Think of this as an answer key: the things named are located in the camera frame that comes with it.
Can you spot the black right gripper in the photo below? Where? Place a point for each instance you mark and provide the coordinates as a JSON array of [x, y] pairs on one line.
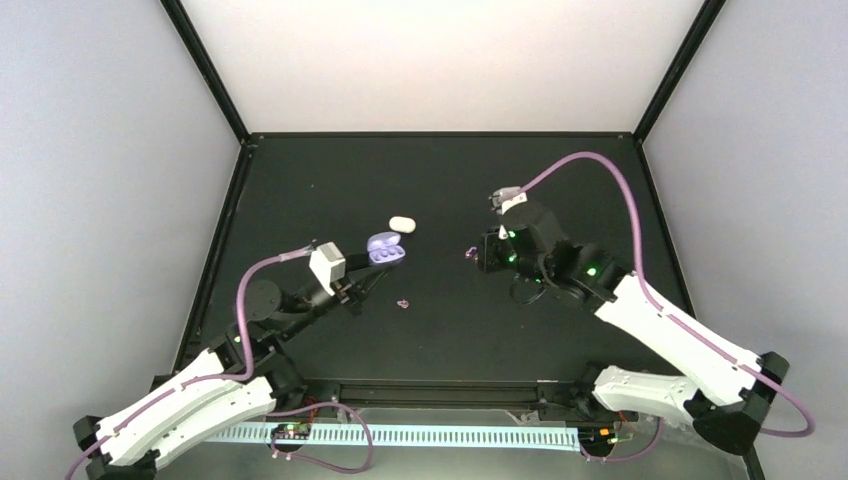
[[487, 261]]

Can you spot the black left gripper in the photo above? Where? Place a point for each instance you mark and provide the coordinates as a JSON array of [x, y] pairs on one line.
[[353, 283]]

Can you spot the purple charging case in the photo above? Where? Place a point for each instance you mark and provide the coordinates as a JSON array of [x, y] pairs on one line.
[[385, 249]]

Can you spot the white earbud charging case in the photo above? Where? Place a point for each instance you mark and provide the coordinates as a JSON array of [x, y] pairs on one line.
[[402, 224]]

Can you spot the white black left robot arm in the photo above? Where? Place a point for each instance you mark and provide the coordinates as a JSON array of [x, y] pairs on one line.
[[241, 375]]

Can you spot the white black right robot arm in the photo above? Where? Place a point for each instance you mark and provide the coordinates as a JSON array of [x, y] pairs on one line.
[[721, 390]]

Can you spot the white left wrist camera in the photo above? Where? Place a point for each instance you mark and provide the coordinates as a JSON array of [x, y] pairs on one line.
[[328, 264]]

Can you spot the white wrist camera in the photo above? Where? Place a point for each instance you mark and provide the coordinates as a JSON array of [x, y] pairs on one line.
[[328, 264], [505, 198]]

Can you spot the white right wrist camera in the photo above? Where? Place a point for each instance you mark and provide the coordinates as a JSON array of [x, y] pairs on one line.
[[505, 198]]

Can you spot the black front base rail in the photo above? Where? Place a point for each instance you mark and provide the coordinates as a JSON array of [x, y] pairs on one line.
[[440, 394]]

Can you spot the white slotted cable duct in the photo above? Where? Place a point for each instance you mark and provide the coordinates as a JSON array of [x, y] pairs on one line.
[[555, 438]]

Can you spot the black rear right frame post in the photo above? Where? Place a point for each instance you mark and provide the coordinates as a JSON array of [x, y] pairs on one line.
[[684, 55]]

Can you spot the black frame post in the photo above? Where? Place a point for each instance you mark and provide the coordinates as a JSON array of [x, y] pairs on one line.
[[684, 55], [185, 28]]

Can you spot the black rear left frame post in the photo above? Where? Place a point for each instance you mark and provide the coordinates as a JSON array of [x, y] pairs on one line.
[[185, 28]]

